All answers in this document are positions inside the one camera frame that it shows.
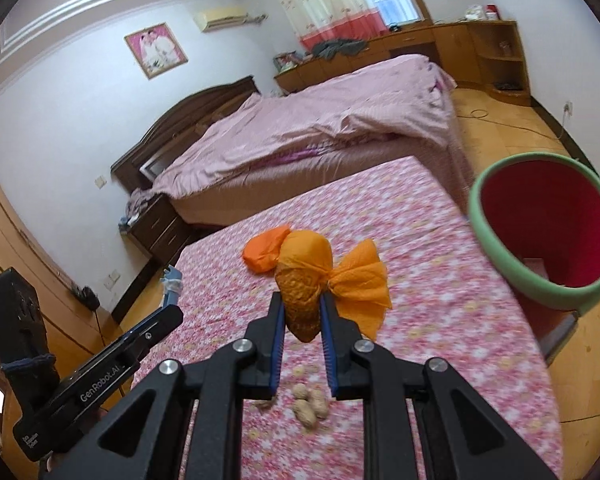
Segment orange plastic bag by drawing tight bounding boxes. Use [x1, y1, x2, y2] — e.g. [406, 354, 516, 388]
[242, 226, 292, 275]

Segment dark grey clothes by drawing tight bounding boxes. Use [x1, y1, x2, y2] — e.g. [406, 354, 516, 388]
[312, 37, 368, 59]

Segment red bin with green rim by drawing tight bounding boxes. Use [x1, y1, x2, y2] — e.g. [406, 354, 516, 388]
[467, 154, 600, 312]

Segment dark wooden headboard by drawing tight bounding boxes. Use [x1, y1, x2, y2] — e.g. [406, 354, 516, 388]
[111, 76, 261, 193]

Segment dark wooden nightstand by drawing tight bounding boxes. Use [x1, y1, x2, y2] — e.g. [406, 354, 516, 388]
[130, 192, 196, 266]

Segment cream and red curtain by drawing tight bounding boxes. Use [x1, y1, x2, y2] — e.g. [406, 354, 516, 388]
[267, 0, 385, 53]

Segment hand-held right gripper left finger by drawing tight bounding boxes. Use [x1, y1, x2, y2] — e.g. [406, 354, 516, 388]
[37, 292, 287, 480]

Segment crumpled clothes pile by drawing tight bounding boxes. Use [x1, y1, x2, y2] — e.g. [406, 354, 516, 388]
[119, 187, 156, 233]

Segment long wooden cabinet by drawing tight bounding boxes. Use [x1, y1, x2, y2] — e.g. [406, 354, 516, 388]
[274, 20, 533, 106]

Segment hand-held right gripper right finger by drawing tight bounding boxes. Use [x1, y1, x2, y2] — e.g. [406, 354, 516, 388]
[320, 294, 561, 480]

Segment black power adapter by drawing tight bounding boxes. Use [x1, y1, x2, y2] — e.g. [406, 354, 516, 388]
[70, 285, 101, 311]

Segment wall air conditioner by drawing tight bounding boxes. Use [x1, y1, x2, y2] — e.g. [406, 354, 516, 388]
[194, 6, 248, 32]

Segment bed with pink quilt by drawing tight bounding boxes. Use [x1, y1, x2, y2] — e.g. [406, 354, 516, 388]
[150, 54, 458, 201]

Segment leaning books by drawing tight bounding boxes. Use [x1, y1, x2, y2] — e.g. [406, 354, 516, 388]
[275, 51, 306, 72]

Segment framed wall photo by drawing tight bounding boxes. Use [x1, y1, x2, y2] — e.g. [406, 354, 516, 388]
[124, 22, 189, 80]

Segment orange mesh paper wrapper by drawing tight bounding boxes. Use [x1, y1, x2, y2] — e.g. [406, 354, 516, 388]
[274, 230, 393, 345]

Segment thin floor cable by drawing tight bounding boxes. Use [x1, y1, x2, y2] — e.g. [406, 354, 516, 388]
[460, 109, 567, 142]

